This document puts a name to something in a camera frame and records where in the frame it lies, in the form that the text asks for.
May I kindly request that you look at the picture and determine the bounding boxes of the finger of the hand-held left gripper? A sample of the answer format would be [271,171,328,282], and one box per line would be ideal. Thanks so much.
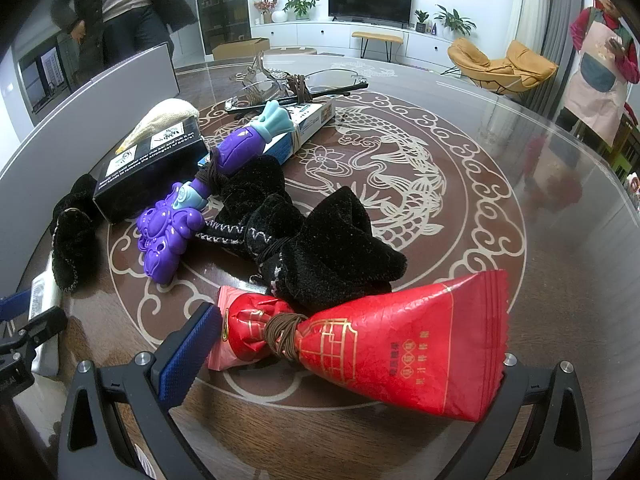
[0,292,32,322]
[0,307,68,356]

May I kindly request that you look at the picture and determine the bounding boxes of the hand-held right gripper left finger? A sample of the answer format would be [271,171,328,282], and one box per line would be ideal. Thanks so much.
[59,301,222,480]

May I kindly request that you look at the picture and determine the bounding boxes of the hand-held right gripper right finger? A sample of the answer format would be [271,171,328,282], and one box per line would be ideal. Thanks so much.
[440,352,596,480]

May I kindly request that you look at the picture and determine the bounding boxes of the white rectangular packet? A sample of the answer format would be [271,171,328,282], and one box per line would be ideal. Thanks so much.
[30,272,66,376]

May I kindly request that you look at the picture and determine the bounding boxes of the brown hair tie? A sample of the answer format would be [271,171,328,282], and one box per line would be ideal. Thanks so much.
[264,312,308,361]
[287,74,311,103]

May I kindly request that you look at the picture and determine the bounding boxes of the red snack packet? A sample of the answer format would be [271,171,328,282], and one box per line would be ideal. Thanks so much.
[206,269,510,422]

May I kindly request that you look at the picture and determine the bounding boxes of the black printed box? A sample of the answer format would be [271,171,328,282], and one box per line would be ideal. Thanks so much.
[94,127,210,225]

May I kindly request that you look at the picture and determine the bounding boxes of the cream knitted pouch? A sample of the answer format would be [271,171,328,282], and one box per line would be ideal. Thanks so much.
[116,99,199,153]

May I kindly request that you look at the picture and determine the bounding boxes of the brown patterned desktop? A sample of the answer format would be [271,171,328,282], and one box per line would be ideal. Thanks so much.
[0,47,640,480]

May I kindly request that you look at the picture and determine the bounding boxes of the purple plastic toy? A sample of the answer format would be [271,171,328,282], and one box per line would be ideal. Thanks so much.
[136,100,293,283]

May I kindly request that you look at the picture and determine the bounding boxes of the grey curved panel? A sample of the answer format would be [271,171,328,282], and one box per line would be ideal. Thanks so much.
[0,41,180,211]

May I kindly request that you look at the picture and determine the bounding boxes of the blue and white box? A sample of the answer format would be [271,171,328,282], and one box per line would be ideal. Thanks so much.
[197,97,336,166]

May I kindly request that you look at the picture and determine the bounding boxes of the clear glass ornament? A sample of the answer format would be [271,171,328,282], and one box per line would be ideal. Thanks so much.
[230,52,291,101]

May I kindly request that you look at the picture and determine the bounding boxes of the rimless glasses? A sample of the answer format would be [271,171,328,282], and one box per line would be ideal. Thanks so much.
[225,70,371,113]

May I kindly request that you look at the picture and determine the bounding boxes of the cardboard box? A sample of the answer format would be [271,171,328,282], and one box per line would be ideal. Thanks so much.
[212,37,271,60]

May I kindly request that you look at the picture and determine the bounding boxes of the yellow lounge chair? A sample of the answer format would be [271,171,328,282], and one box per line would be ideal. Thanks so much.
[446,37,559,96]

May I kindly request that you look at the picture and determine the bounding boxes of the white television cabinet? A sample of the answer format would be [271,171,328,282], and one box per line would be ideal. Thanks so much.
[250,20,461,68]

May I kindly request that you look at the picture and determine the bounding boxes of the glass door cabinet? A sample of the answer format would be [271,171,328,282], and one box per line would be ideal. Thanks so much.
[192,0,251,53]

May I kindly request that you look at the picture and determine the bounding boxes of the red flowers in vase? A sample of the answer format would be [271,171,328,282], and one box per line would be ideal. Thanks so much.
[253,0,282,24]

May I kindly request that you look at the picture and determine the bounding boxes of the leafy green potted plant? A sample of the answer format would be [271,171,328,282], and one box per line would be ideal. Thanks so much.
[283,0,319,21]

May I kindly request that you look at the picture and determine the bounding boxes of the wooden bench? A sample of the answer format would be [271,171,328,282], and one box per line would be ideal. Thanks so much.
[351,30,405,62]

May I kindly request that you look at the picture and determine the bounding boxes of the grey curtain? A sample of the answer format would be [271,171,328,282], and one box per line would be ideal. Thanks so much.
[550,0,601,111]

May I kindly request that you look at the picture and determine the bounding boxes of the large-leaf potted plant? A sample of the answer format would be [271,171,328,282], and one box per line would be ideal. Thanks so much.
[434,5,476,36]

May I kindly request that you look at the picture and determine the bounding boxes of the white standing air conditioner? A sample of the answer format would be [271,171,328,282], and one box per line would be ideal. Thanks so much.
[510,0,555,61]

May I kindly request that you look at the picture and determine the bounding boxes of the black television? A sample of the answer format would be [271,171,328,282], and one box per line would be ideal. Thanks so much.
[328,0,414,25]

